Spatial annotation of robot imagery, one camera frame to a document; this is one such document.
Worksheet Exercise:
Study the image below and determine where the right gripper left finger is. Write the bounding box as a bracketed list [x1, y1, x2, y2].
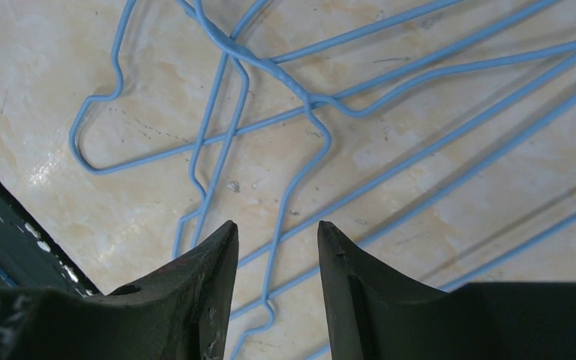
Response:
[0, 221, 239, 359]

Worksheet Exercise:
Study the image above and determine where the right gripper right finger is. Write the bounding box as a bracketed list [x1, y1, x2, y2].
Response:
[317, 220, 576, 359]

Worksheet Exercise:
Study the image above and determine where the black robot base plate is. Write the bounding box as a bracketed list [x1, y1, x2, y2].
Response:
[0, 181, 100, 296]

